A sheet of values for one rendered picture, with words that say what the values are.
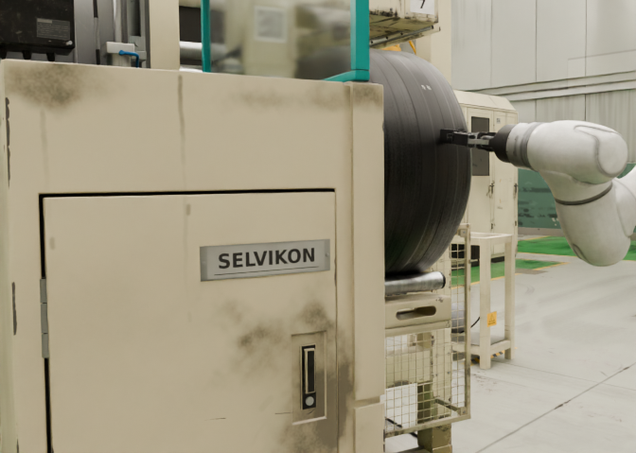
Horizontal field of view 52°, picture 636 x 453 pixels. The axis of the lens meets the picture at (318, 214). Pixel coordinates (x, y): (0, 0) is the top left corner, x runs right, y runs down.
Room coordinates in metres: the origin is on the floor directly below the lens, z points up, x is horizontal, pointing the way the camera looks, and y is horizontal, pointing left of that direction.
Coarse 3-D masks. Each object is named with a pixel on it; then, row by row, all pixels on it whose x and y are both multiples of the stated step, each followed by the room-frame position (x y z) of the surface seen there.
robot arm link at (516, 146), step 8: (520, 128) 1.22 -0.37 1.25; (528, 128) 1.20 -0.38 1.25; (512, 136) 1.22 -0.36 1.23; (520, 136) 1.20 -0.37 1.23; (528, 136) 1.19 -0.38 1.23; (512, 144) 1.22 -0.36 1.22; (520, 144) 1.20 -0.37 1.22; (512, 152) 1.22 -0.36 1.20; (520, 152) 1.20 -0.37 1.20; (512, 160) 1.23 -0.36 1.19; (520, 160) 1.21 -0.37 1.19; (528, 168) 1.21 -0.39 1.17
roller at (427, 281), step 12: (384, 276) 1.58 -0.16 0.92; (396, 276) 1.59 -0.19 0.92; (408, 276) 1.60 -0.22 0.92; (420, 276) 1.61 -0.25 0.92; (432, 276) 1.63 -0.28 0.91; (444, 276) 1.64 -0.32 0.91; (384, 288) 1.55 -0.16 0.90; (396, 288) 1.57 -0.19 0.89; (408, 288) 1.59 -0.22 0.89; (420, 288) 1.61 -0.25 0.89; (432, 288) 1.63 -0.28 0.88
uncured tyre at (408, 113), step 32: (384, 64) 1.52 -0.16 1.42; (416, 64) 1.57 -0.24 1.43; (384, 96) 1.44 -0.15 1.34; (416, 96) 1.48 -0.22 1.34; (448, 96) 1.52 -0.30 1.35; (384, 128) 1.41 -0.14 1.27; (416, 128) 1.44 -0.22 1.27; (448, 128) 1.48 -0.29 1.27; (384, 160) 1.41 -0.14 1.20; (416, 160) 1.43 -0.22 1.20; (448, 160) 1.47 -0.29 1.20; (384, 192) 1.41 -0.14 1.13; (416, 192) 1.44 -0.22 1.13; (448, 192) 1.48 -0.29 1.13; (384, 224) 1.43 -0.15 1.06; (416, 224) 1.47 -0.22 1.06; (448, 224) 1.51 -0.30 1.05; (384, 256) 1.49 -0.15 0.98; (416, 256) 1.54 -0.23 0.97
